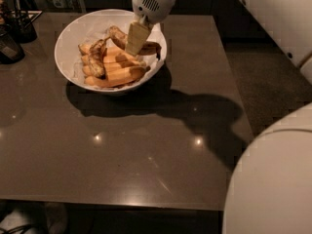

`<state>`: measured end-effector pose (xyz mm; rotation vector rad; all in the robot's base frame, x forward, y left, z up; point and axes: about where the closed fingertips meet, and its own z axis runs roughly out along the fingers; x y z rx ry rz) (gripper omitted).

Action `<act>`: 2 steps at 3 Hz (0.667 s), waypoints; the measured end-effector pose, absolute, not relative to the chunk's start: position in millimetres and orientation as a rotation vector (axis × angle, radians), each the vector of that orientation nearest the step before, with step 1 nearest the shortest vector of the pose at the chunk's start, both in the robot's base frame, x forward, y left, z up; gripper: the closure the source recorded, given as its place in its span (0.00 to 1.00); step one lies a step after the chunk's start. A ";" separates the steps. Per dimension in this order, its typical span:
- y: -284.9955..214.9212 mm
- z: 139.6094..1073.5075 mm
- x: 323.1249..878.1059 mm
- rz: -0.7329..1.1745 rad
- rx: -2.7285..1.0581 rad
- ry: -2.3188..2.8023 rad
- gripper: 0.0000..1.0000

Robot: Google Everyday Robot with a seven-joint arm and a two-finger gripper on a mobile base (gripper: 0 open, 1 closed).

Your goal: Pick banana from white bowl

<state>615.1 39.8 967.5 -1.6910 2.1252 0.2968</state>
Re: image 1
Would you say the dark bruised banana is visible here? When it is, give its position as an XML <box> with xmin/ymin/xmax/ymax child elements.
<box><xmin>88</xmin><ymin>38</ymin><xmax>107</xmax><ymax>77</ymax></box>

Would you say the white bowl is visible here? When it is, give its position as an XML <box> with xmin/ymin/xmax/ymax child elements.
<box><xmin>55</xmin><ymin>9</ymin><xmax>167</xmax><ymax>96</ymax></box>

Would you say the spotted brown banana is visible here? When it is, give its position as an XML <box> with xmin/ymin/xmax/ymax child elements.
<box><xmin>107</xmin><ymin>25</ymin><xmax>162</xmax><ymax>59</ymax></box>

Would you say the yellow banana bunch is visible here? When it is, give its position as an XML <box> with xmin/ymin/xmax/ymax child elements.
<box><xmin>78</xmin><ymin>44</ymin><xmax>147</xmax><ymax>79</ymax></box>

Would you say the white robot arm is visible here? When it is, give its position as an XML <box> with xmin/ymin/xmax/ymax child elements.
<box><xmin>201</xmin><ymin>0</ymin><xmax>312</xmax><ymax>234</ymax></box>

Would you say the large yellow banana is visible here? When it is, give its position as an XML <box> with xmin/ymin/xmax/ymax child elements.
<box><xmin>85</xmin><ymin>66</ymin><xmax>145</xmax><ymax>88</ymax></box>

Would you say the black wire basket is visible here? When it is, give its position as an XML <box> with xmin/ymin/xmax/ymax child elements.
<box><xmin>1</xmin><ymin>0</ymin><xmax>37</xmax><ymax>43</ymax></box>

